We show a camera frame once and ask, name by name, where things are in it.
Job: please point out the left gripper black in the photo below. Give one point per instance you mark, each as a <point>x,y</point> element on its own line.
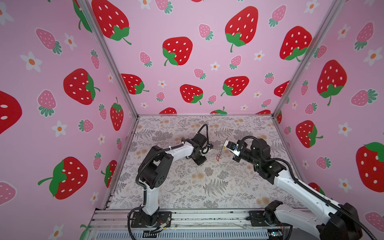
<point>201,160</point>

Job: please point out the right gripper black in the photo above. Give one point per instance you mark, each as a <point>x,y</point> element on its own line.
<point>235,158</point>

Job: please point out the grey keyring loop yellow tag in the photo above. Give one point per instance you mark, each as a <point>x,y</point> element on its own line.
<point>223,148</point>

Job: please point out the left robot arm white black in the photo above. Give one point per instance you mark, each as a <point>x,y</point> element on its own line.
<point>154,169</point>

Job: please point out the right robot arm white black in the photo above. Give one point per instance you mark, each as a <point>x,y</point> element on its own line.
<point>327,220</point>

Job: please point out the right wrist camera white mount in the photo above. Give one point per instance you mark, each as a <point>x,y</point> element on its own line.
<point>233,148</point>

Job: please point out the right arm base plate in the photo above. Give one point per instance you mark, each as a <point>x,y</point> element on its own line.
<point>263,219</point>

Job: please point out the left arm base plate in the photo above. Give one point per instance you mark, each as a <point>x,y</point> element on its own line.
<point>142,220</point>

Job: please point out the aluminium frame rail front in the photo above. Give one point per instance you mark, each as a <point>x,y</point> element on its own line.
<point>220,224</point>

